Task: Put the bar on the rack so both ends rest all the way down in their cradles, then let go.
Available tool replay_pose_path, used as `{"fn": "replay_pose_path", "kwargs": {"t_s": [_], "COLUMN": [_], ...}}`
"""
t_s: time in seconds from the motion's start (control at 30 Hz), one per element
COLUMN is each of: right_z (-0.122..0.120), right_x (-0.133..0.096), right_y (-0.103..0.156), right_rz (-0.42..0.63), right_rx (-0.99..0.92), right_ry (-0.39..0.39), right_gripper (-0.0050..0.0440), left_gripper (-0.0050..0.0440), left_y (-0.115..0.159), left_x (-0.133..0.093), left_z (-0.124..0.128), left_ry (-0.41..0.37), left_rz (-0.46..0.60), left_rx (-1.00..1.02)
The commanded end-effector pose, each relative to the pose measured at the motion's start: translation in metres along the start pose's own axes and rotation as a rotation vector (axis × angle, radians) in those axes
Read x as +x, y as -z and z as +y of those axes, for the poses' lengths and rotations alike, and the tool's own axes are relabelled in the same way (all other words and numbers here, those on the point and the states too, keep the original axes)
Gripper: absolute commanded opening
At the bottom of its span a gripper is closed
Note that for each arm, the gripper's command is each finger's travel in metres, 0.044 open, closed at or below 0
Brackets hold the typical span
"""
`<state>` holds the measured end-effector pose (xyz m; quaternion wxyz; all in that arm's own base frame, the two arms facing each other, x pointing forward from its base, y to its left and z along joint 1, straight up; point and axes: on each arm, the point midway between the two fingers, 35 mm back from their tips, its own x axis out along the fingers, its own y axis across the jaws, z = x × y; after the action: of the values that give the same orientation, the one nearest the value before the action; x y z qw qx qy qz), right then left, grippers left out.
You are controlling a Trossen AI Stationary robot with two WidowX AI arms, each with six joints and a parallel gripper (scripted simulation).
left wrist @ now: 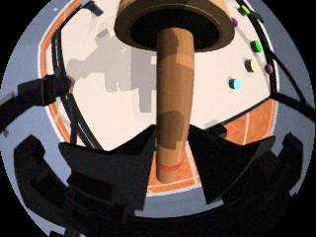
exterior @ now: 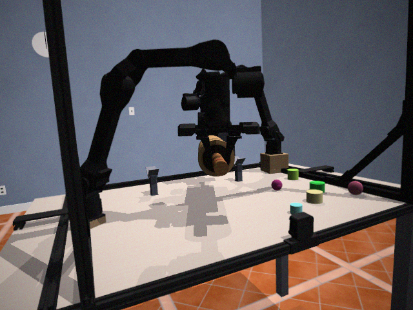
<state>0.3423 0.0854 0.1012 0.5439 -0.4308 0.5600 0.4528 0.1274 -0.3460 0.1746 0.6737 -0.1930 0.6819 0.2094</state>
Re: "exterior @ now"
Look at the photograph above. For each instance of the small teal cylinder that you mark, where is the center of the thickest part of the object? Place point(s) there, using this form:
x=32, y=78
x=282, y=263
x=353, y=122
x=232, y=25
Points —
x=296, y=208

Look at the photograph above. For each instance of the pale yellow cylinder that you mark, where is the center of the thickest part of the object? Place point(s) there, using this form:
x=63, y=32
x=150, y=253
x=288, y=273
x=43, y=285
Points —
x=314, y=196

